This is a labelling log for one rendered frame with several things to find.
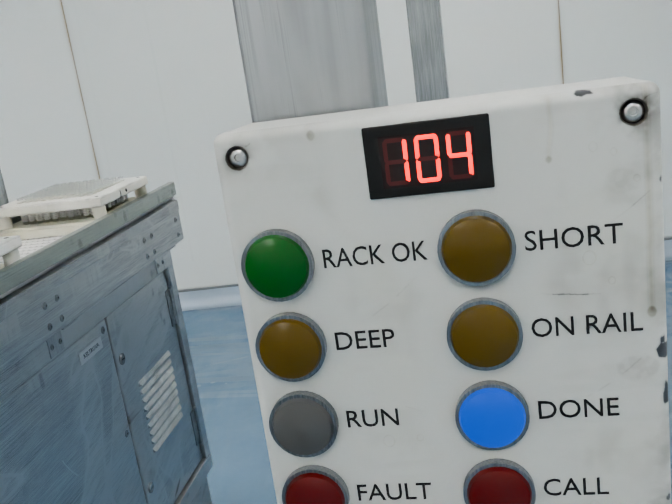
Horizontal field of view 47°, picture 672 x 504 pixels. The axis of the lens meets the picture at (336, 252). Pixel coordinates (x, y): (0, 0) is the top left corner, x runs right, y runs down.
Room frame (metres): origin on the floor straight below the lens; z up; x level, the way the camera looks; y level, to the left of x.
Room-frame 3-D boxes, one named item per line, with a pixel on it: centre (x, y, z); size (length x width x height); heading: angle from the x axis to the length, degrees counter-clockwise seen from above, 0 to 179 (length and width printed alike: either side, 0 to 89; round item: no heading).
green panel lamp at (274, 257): (0.30, 0.02, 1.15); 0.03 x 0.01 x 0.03; 79
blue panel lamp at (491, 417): (0.29, -0.05, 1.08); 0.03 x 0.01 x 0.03; 79
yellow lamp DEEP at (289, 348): (0.30, 0.02, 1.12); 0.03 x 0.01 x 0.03; 79
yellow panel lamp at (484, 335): (0.29, -0.05, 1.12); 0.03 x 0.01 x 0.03; 79
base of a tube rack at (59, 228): (1.68, 0.55, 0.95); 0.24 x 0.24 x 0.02; 79
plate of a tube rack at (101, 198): (1.68, 0.55, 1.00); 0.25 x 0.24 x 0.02; 79
